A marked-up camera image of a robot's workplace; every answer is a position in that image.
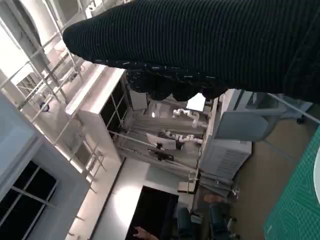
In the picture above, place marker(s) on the white monitor back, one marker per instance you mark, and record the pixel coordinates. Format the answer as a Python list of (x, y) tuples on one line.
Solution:
[(162, 142)]

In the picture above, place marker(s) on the grey chair with white legs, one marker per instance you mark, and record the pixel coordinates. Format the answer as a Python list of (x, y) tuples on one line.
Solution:
[(242, 125)]

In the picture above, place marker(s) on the green cutting mat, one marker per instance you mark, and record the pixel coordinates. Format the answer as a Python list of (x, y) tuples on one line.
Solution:
[(292, 200)]

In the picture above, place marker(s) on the bright computer monitor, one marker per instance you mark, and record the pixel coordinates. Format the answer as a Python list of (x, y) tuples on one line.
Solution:
[(197, 103)]

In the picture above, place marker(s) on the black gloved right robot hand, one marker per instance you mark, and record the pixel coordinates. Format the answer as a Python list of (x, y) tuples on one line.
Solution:
[(200, 40)]

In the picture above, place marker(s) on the tall white glass-door cabinet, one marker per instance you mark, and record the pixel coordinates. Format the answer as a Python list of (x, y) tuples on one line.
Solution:
[(92, 105)]

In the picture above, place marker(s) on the person in white trousers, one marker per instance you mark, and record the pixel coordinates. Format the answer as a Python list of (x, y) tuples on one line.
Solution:
[(145, 233)]

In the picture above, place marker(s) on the large black screen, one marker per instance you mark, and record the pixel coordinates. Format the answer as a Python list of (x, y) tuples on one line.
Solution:
[(152, 210)]

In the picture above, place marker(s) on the white metal rack frame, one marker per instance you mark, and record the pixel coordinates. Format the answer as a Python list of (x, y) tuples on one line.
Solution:
[(50, 50)]

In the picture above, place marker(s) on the dark office chair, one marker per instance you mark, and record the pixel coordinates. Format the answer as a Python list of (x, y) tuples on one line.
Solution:
[(217, 217)]

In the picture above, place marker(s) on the white side table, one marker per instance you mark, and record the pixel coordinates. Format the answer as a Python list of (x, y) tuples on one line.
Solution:
[(187, 185)]

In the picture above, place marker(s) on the dark window with white frame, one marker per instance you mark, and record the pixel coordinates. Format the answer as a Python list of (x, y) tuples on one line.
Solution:
[(25, 197)]

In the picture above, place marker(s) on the white square plate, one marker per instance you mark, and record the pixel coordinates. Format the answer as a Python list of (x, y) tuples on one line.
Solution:
[(317, 165)]

